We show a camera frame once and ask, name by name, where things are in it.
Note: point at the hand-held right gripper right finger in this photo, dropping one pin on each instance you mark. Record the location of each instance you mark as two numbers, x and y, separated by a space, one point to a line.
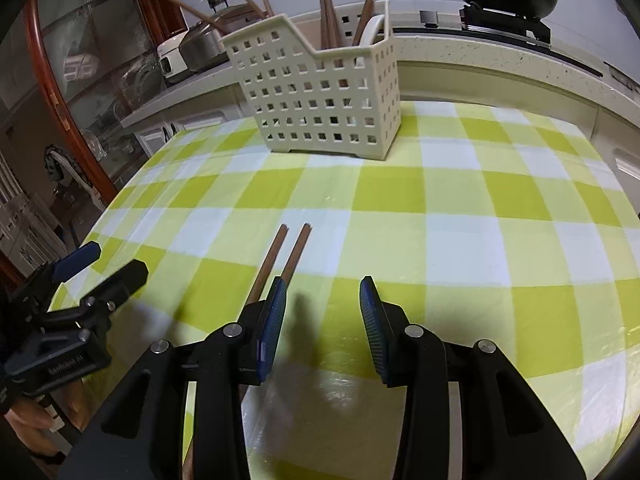
372 330

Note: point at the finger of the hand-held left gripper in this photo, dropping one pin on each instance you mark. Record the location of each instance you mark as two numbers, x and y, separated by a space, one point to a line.
122 282
77 262

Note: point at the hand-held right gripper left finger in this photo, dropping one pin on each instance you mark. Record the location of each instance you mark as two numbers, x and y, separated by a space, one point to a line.
272 330

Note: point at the white perforated utensil basket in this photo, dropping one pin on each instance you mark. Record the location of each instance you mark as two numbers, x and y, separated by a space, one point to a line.
320 100

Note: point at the white ceramic spoon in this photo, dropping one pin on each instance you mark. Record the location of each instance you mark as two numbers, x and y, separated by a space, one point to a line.
372 27

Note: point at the person's left hand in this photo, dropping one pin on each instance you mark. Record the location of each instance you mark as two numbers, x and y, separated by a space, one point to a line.
30 420

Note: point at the yellow checkered tablecloth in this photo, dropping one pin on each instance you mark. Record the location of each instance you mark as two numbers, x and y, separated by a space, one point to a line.
400 210

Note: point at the wooden framed glass door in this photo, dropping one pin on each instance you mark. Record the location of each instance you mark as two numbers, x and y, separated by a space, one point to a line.
75 110

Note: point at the white lower cabinet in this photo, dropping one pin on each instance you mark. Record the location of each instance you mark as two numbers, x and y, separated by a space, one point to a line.
190 127

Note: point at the small white appliance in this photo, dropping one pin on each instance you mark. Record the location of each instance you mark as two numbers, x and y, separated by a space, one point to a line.
172 60

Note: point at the silver rice cooker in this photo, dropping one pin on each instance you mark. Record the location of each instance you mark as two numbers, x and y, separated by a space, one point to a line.
210 45

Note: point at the black glass gas cooktop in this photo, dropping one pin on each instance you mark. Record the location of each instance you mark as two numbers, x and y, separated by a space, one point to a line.
500 42

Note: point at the grey stove knob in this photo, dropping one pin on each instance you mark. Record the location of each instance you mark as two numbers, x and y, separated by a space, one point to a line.
428 18

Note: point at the black burner grate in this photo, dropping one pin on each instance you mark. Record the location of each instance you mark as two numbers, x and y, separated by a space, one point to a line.
505 22

